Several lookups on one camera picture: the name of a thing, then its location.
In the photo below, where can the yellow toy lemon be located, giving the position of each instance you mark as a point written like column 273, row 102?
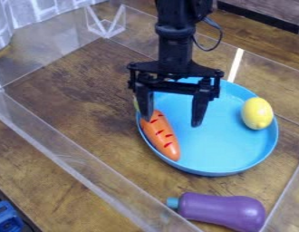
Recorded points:
column 257, row 113

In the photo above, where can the clear acrylic enclosure wall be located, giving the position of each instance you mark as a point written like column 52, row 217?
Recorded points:
column 76, row 167

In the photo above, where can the purple toy eggplant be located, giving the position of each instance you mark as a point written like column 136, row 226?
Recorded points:
column 238, row 212

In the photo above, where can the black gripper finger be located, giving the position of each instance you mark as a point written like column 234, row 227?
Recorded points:
column 200, row 102
column 144, row 98

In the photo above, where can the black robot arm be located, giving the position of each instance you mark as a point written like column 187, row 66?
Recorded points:
column 179, row 13

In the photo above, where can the dark wooden baseboard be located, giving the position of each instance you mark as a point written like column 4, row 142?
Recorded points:
column 279, row 13

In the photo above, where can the blue plastic crate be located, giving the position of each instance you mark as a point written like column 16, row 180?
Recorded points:
column 11, row 222

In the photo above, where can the blue plastic tray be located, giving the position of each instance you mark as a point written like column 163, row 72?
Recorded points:
column 222, row 147

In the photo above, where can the orange toy carrot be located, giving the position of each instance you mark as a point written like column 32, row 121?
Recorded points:
column 160, row 134

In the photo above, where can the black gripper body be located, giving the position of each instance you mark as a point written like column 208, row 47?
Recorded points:
column 174, row 73

